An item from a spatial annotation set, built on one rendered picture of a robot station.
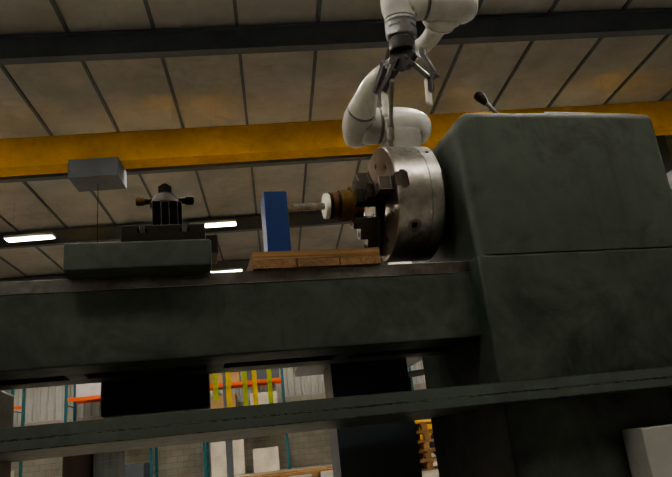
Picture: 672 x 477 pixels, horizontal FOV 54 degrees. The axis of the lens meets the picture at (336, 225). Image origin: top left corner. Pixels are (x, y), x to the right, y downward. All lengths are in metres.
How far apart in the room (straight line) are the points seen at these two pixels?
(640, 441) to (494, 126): 0.81
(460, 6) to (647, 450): 1.25
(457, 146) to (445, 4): 0.48
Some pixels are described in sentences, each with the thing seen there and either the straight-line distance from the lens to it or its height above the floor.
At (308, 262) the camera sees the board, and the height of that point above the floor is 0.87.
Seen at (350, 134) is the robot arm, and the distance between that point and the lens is 2.36.
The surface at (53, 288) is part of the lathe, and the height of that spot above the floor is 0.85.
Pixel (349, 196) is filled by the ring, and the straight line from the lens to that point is 1.75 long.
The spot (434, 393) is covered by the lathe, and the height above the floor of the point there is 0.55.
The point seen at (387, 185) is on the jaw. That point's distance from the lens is 1.68.
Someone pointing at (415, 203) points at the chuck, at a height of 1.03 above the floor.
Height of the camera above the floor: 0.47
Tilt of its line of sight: 19 degrees up
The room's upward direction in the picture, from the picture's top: 6 degrees counter-clockwise
